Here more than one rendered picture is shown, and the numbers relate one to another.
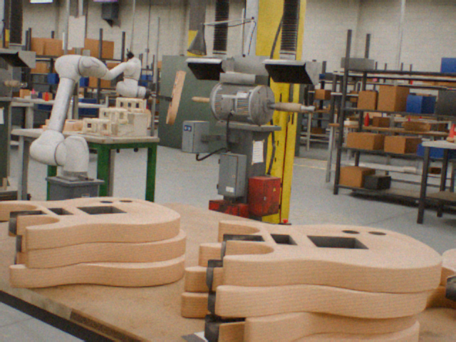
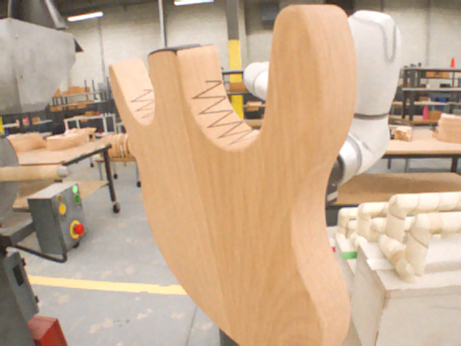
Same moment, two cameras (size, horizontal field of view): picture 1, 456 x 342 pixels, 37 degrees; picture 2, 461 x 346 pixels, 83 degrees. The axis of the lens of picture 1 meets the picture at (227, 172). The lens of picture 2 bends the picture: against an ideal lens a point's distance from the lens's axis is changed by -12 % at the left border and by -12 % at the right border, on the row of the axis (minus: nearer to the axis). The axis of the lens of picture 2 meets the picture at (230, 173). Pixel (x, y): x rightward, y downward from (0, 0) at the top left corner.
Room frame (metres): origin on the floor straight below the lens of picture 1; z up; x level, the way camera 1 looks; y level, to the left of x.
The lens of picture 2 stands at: (5.43, 0.28, 1.39)
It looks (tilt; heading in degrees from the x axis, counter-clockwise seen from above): 16 degrees down; 149
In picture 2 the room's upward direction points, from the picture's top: 3 degrees counter-clockwise
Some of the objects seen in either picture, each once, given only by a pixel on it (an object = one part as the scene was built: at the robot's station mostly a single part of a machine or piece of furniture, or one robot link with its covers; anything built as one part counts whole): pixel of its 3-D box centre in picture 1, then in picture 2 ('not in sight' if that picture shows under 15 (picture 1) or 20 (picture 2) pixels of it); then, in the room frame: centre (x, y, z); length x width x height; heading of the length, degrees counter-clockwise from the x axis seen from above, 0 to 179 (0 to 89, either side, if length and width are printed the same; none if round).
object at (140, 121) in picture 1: (127, 123); (433, 298); (5.29, 0.79, 1.02); 0.27 x 0.15 x 0.17; 53
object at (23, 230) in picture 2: (211, 137); (27, 227); (4.41, 0.11, 1.02); 0.19 x 0.04 x 0.04; 144
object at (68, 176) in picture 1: (77, 175); not in sight; (4.33, 0.96, 0.73); 0.22 x 0.18 x 0.06; 46
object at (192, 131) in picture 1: (206, 142); (41, 227); (4.36, 0.15, 0.99); 0.24 x 0.21 x 0.26; 54
